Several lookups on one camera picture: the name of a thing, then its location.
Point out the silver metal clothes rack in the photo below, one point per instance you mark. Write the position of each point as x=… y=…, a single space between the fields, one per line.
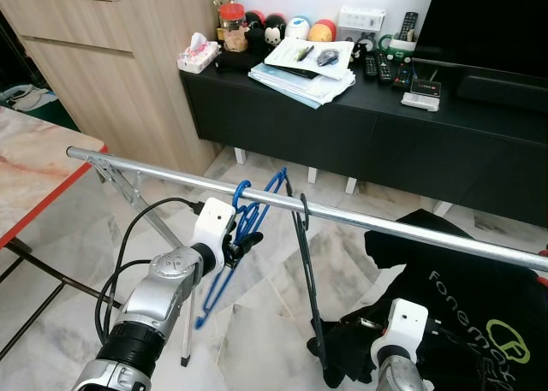
x=385 y=224

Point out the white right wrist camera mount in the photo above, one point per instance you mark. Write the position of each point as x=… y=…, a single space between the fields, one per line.
x=402 y=327

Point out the green white mug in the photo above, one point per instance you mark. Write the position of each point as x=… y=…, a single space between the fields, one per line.
x=398 y=47

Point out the blue clothes hanger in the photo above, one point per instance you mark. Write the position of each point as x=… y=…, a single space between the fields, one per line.
x=216 y=299

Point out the white blue round toy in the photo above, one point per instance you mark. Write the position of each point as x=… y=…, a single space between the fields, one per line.
x=297 y=27

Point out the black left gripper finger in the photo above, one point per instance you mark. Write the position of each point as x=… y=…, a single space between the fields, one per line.
x=252 y=239

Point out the pink white tissue box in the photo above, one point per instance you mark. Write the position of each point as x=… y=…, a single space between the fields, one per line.
x=199 y=56

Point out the white socket plate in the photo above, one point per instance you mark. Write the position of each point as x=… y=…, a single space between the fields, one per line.
x=361 y=19

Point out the small white box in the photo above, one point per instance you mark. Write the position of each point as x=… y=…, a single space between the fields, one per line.
x=420 y=103

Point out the jar with red lid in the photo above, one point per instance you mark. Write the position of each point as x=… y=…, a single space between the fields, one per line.
x=231 y=23

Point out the dark pen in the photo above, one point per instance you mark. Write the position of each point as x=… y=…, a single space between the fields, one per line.
x=301 y=53

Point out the black television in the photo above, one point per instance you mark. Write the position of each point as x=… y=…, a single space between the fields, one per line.
x=488 y=23

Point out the white teal object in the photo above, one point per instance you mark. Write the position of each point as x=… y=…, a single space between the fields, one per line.
x=26 y=96

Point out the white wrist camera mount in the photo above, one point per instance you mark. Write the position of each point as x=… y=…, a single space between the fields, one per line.
x=212 y=224
x=402 y=327

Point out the red clothes hanger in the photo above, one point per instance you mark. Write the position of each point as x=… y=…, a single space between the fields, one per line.
x=543 y=279

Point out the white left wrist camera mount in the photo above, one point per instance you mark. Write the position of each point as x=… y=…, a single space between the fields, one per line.
x=212 y=224

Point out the black remote control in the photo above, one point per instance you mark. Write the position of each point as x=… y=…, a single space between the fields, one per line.
x=408 y=25
x=372 y=64

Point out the black mouse plush toy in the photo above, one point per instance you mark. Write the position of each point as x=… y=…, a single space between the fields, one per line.
x=267 y=30

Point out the stack of white papers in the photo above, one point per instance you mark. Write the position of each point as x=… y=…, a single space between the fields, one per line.
x=304 y=79

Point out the marble pattern folding table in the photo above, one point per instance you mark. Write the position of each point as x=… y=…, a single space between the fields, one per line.
x=34 y=168

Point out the orange red round toy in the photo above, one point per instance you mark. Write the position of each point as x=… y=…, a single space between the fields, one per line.
x=322 y=30

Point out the black printed t-shirt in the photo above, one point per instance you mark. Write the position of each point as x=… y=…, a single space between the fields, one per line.
x=462 y=288

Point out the light wooden cabinet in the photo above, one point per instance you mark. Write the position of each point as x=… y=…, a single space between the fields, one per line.
x=111 y=74

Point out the black tv console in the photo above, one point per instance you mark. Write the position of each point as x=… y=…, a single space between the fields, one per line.
x=342 y=134

